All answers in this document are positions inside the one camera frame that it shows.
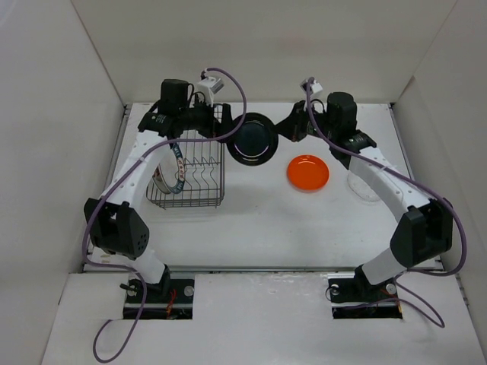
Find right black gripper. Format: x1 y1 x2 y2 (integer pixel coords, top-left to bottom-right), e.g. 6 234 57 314
272 100 337 142

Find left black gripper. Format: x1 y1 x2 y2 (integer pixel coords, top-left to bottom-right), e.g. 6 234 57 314
178 94 240 143

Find black plate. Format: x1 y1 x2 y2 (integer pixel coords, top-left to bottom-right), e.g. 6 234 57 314
226 113 279 167

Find white plate dark rim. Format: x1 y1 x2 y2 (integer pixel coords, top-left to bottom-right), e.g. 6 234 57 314
168 143 186 194

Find white plate red characters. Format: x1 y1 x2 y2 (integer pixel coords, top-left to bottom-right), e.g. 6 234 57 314
152 165 171 195

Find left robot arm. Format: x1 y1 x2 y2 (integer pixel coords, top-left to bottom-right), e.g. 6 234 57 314
82 71 236 302

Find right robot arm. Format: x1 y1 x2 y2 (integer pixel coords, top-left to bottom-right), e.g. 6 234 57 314
275 92 454 303

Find orange plate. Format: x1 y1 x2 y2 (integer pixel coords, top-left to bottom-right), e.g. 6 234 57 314
286 154 330 192

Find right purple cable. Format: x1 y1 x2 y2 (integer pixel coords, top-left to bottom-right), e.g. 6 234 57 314
304 78 467 329

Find purple cable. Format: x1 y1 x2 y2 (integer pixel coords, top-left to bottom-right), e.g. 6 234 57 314
304 78 467 329
81 67 248 362

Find grey wire dish rack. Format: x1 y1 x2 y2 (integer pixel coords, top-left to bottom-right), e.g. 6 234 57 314
145 102 226 209

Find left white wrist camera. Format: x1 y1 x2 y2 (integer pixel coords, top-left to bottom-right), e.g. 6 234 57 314
196 70 224 106

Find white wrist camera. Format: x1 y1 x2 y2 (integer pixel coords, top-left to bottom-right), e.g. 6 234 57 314
196 70 224 106
300 79 323 96

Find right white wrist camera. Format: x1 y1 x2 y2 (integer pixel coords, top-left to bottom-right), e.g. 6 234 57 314
300 79 323 96

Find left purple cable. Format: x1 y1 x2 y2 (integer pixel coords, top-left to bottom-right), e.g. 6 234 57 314
81 67 248 362

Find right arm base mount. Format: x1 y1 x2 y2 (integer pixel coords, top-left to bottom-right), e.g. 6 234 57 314
326 275 403 319

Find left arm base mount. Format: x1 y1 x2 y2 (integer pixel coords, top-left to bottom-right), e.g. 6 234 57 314
120 278 195 320

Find aluminium rail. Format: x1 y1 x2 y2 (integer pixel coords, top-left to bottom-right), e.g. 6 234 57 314
82 259 444 272

